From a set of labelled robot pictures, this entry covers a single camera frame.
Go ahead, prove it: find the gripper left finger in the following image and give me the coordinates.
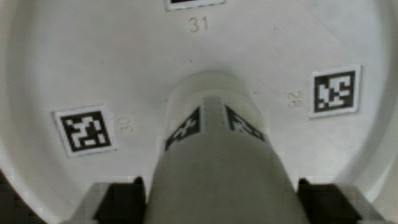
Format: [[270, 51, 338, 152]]
[[94, 177, 146, 224]]

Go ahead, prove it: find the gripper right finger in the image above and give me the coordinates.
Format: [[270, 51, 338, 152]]
[[297, 178, 364, 224]]

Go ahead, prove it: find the white cylindrical table leg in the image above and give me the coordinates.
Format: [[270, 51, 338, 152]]
[[144, 94, 313, 224]]

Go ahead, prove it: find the white round table top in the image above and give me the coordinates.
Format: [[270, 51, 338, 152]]
[[0, 0, 398, 224]]

